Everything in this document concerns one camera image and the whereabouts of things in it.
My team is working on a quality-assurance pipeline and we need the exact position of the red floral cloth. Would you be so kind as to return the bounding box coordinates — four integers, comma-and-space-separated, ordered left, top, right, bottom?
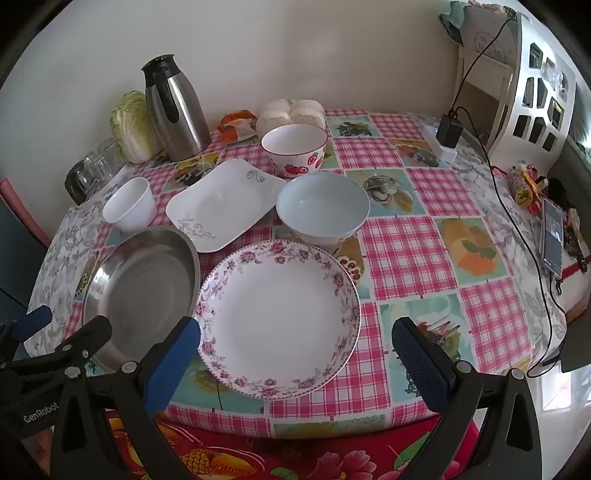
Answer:
104, 408, 481, 480

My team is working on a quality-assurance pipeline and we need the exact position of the dark glass jar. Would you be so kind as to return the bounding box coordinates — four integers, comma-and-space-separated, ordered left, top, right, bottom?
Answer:
65, 154, 109, 205

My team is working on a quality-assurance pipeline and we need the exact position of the black charger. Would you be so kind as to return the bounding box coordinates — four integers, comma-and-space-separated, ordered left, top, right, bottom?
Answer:
436, 108, 465, 149

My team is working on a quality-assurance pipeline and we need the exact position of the napa cabbage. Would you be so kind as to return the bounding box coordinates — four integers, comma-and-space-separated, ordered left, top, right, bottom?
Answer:
110, 91, 162, 164

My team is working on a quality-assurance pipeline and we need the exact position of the orange snack packet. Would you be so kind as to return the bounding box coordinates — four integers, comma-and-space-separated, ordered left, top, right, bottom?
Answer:
217, 111, 258, 144

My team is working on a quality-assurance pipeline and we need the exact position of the white cutout rack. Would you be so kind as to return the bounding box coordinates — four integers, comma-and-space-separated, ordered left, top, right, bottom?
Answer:
485, 9, 578, 160

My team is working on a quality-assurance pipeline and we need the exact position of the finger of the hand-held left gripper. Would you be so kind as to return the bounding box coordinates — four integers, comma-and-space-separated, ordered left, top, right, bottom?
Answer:
0, 305, 54, 365
0, 315, 114, 435

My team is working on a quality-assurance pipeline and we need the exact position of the stainless steel thermos jug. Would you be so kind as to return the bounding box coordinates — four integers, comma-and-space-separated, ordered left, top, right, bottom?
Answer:
141, 54, 213, 162

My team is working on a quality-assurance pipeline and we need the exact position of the clear drinking glass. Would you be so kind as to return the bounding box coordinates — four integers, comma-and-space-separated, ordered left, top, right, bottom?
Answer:
89, 147, 114, 178
102, 137, 124, 169

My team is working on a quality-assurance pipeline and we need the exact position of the long black cable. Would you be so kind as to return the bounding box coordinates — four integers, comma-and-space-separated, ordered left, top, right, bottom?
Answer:
462, 129, 568, 378

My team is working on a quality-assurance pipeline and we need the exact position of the white power strip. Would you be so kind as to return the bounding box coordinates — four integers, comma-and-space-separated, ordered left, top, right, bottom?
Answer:
422, 124, 458, 162

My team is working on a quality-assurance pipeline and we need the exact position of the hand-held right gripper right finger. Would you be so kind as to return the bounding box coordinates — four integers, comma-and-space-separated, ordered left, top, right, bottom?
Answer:
392, 316, 544, 480

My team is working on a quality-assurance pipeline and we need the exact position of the smartphone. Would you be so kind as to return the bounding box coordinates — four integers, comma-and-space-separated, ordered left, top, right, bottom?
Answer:
540, 198, 566, 278

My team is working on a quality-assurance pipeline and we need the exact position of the pink checked tablecloth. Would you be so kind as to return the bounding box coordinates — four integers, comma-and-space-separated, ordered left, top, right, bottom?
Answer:
28, 108, 568, 439

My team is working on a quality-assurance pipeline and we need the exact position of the white wooden frame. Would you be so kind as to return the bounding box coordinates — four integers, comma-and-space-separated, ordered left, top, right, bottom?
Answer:
457, 46, 513, 134

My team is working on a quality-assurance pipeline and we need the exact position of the patterned cushion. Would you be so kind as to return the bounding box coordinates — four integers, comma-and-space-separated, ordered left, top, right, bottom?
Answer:
438, 0, 522, 61

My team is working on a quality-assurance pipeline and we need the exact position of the dark blue panel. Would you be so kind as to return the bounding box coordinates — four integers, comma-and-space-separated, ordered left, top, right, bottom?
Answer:
0, 178, 51, 324

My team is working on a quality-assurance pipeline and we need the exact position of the pink floral plate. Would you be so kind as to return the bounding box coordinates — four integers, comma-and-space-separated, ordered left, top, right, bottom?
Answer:
196, 239, 362, 400

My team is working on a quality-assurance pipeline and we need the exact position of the stainless steel basin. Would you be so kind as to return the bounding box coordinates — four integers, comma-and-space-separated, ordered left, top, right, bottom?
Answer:
82, 226, 201, 374

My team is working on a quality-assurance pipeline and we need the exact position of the white rectangular plate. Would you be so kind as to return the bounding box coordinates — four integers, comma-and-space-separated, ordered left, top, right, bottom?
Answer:
165, 158, 288, 253

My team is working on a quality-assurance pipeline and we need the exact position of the strawberry print bowl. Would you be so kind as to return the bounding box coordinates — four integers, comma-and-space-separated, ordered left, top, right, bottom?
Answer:
261, 124, 328, 179

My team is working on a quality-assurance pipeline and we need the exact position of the light blue bowl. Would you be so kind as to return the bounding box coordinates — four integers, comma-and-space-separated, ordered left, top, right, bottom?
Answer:
276, 173, 371, 247

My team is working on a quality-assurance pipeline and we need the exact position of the black charger cable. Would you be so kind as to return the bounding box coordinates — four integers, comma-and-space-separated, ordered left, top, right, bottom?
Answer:
450, 14, 518, 116

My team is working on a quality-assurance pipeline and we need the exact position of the bag of steamed buns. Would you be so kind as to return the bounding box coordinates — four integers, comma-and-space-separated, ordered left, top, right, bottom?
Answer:
256, 98, 326, 139

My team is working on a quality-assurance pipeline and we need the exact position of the small white bowl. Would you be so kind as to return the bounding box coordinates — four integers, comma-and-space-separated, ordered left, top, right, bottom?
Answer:
102, 178, 156, 232

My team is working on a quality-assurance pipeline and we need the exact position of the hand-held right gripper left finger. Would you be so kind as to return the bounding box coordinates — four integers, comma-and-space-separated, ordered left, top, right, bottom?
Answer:
51, 316, 202, 480

